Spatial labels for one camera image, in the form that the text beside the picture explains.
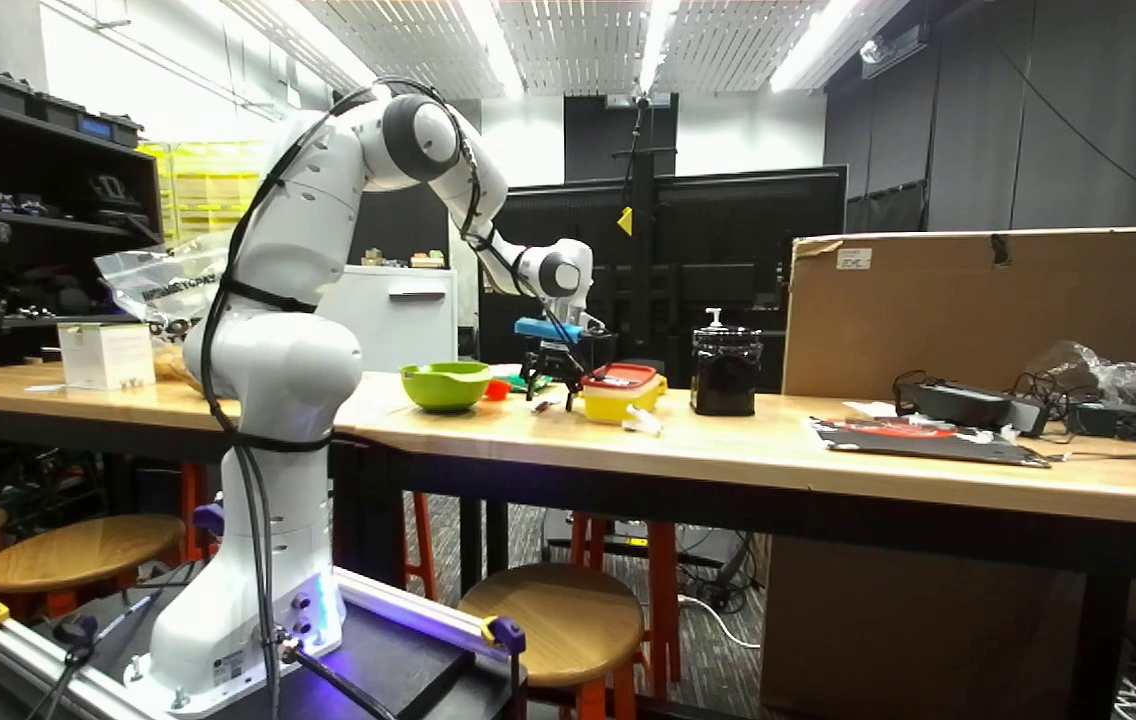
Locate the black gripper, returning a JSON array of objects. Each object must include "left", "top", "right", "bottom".
[{"left": 521, "top": 339, "right": 601, "bottom": 408}]

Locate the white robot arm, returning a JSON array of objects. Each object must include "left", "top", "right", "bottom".
[{"left": 141, "top": 79, "right": 591, "bottom": 717}]

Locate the green bowl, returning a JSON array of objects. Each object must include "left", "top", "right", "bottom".
[{"left": 401, "top": 359, "right": 491, "bottom": 418}]

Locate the green snack packet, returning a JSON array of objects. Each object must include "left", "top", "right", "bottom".
[{"left": 491, "top": 369, "right": 525, "bottom": 395}]

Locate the small red cup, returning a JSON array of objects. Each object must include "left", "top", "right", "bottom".
[{"left": 483, "top": 382, "right": 510, "bottom": 404}]

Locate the yellow container with red lid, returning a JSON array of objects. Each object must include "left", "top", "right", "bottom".
[{"left": 577, "top": 359, "right": 669, "bottom": 430}]

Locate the large black monitor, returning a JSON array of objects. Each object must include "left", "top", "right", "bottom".
[{"left": 495, "top": 170, "right": 843, "bottom": 393}]

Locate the round wooden stool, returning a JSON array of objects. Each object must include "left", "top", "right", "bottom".
[{"left": 459, "top": 566, "right": 643, "bottom": 720}]

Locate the large cardboard box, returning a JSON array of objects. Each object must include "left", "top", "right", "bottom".
[{"left": 780, "top": 225, "right": 1136, "bottom": 395}]

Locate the clear zip bag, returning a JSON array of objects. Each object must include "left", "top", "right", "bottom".
[{"left": 95, "top": 248, "right": 224, "bottom": 322}]

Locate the black device on table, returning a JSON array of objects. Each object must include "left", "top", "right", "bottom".
[{"left": 890, "top": 373, "right": 1044, "bottom": 436}]

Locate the clear plastic container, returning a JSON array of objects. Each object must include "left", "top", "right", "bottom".
[{"left": 55, "top": 322, "right": 155, "bottom": 393}]

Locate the crumpled plastic bag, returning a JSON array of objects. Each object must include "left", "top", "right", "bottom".
[{"left": 1024, "top": 339, "right": 1136, "bottom": 408}]

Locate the wooden stool left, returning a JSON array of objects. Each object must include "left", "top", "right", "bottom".
[{"left": 0, "top": 515, "right": 179, "bottom": 616}]

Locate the black metal shelf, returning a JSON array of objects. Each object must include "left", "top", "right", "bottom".
[{"left": 0, "top": 78, "right": 158, "bottom": 365}]

